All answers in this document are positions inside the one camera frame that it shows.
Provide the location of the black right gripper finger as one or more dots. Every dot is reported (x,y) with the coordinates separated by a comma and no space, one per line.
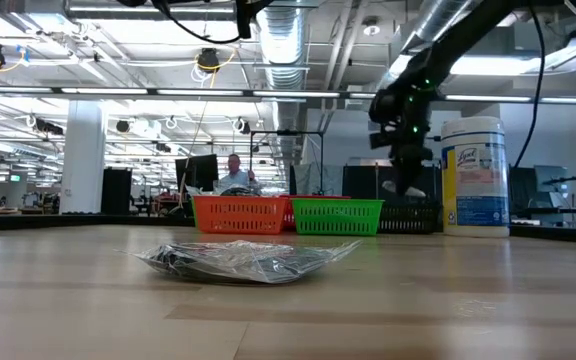
(403,175)
(414,172)

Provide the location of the black round brush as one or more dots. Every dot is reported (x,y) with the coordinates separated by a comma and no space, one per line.
(228,267)
(240,191)

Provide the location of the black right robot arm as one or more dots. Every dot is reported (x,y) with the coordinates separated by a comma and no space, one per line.
(468,30)

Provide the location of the dark office partition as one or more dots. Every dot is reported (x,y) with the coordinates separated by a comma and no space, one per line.
(363,182)

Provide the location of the black plastic slotted basket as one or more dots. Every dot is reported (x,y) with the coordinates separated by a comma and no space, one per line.
(408,220)

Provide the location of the yellow disinfectant wipes canister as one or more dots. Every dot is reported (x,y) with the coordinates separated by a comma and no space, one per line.
(475,170)

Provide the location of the green plastic slotted basket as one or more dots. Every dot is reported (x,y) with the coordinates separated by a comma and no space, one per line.
(193,212)
(338,217)

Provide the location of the person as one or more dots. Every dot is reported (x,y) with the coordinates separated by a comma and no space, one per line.
(235,177)

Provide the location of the orange plastic slotted basket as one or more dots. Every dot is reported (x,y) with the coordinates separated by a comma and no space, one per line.
(238,215)

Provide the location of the black background monitor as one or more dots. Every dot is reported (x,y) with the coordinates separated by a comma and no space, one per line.
(198,172)

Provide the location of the black tall cabinet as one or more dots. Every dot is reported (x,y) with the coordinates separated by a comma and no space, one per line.
(116,192)

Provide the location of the white round pillar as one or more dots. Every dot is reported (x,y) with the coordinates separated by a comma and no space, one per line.
(83,165)

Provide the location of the silver ceiling duct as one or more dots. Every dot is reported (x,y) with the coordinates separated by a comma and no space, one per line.
(438,20)

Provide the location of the silver ribbed vertical duct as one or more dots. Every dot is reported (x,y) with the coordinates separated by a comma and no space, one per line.
(283,45)

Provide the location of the black aluminium rig frame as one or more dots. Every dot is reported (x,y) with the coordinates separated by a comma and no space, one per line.
(93,220)

